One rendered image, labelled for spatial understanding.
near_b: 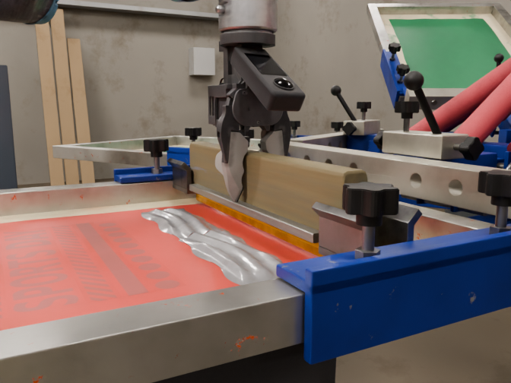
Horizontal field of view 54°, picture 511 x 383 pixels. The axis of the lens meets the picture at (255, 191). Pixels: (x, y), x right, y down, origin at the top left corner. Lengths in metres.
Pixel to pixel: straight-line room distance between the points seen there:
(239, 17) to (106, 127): 7.15
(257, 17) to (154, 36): 7.38
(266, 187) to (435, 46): 1.66
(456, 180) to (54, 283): 0.50
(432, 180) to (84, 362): 0.52
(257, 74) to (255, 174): 0.12
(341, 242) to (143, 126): 7.47
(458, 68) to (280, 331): 1.77
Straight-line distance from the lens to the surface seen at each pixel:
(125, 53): 7.85
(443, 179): 0.70
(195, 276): 0.50
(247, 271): 0.50
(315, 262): 0.40
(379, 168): 0.79
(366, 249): 0.40
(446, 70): 2.03
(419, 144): 0.80
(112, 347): 0.32
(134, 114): 7.85
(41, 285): 0.52
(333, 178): 0.49
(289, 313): 0.36
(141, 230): 0.69
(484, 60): 2.15
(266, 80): 0.58
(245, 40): 0.64
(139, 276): 0.51
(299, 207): 0.54
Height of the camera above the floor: 1.12
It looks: 10 degrees down
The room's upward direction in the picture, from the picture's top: straight up
